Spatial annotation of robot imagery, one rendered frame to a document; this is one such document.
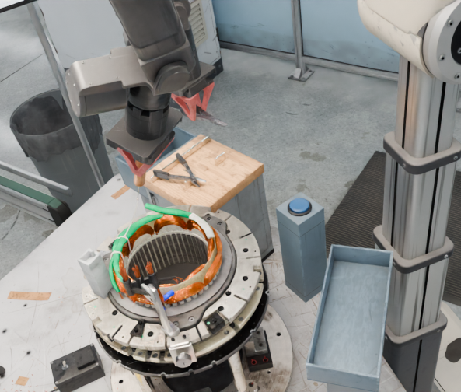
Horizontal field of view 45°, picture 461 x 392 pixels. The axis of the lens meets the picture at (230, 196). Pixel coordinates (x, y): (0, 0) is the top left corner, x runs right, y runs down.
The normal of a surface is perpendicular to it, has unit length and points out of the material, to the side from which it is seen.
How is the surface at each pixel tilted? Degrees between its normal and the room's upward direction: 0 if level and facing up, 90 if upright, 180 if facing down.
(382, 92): 0
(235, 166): 0
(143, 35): 114
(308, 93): 0
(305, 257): 90
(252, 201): 90
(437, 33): 76
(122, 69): 37
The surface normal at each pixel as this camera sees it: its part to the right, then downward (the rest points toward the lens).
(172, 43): 0.41, 0.88
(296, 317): -0.15, -0.73
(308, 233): 0.59, 0.48
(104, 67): 0.23, -0.33
